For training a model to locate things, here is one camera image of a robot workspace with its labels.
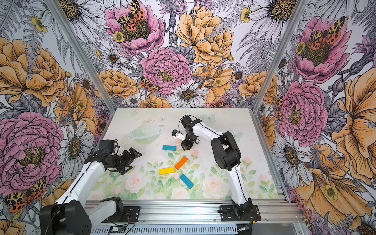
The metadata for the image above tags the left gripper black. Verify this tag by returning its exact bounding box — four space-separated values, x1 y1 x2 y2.
108 147 142 175

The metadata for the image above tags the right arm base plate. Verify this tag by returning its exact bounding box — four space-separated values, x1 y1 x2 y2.
217 205 261 222

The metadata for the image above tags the orange block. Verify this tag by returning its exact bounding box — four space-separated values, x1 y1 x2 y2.
175 157 188 170

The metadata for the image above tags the teal block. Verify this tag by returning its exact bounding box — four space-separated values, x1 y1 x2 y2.
180 174 194 189
162 145 177 151

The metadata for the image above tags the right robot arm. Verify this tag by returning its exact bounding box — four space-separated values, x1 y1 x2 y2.
172 115 257 221

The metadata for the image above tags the aluminium corner post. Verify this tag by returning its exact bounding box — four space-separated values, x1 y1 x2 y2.
252 0 309 112
43 0 118 114

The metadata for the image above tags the long yellow block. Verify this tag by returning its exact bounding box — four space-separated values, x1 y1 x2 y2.
159 167 175 175

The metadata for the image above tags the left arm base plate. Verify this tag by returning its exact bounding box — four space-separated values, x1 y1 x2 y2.
103 206 141 223

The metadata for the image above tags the right aluminium corner post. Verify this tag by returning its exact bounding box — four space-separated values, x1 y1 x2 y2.
252 0 309 112

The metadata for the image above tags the aluminium front rail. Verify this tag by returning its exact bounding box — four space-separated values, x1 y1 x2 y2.
52 200 305 226

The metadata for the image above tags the left aluminium corner post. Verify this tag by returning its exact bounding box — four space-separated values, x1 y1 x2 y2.
43 0 118 114

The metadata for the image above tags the small green circuit board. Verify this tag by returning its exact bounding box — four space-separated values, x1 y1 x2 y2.
108 225 127 235

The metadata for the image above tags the white vented cable duct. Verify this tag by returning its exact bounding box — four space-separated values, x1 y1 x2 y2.
91 224 238 235

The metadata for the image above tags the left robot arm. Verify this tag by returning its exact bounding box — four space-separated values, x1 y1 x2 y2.
39 140 142 235

